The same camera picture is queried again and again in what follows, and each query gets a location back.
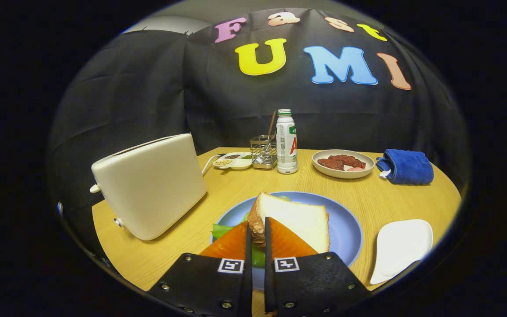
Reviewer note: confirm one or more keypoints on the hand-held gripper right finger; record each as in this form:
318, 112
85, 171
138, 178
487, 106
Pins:
315, 281

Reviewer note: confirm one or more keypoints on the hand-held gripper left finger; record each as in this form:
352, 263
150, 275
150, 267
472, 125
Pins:
205, 281

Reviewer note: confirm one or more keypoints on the green lettuce leaf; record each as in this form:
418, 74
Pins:
222, 230

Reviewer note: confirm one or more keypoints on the toasted bread slice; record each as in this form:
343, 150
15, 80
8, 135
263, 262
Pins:
297, 220

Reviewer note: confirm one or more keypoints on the blue plate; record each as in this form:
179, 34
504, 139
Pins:
346, 229

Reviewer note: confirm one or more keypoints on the white square dish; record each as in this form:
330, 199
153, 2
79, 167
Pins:
401, 248

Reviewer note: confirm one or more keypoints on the white toaster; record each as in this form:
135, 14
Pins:
152, 189

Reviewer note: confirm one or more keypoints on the beige round plate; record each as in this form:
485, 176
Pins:
337, 173

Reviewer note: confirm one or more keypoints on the brown meat slice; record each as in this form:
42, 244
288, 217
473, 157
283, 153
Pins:
350, 160
330, 164

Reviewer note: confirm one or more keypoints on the pink ham slice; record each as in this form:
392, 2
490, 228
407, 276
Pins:
355, 169

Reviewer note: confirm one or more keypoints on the white divided condiment dish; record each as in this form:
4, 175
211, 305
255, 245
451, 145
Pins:
233, 162

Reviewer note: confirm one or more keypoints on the white bottle with green cap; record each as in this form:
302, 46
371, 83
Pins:
287, 149

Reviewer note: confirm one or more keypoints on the blue towel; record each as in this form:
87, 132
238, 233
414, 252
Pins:
407, 167

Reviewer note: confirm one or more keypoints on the black backdrop cloth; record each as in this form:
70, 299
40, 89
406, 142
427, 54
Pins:
148, 97

